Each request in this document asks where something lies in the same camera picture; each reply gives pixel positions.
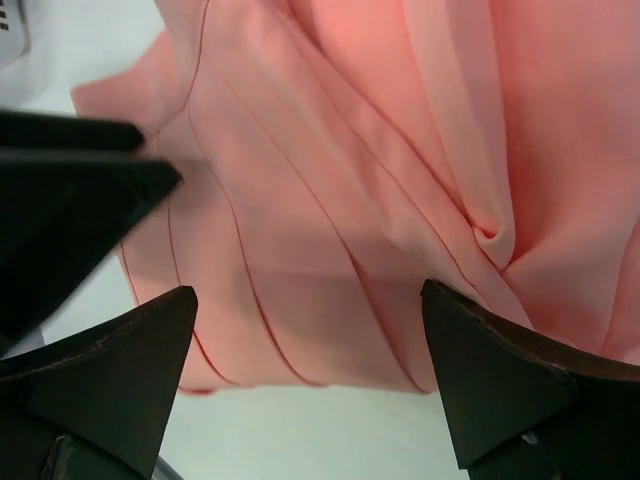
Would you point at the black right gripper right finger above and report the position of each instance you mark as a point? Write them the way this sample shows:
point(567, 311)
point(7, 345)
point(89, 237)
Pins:
point(520, 405)

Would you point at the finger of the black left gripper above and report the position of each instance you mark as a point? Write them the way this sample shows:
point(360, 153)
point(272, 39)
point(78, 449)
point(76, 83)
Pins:
point(62, 213)
point(38, 131)

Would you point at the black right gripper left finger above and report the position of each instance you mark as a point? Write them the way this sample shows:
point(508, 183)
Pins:
point(95, 405)

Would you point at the pink skirt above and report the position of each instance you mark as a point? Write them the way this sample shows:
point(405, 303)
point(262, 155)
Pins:
point(335, 155)

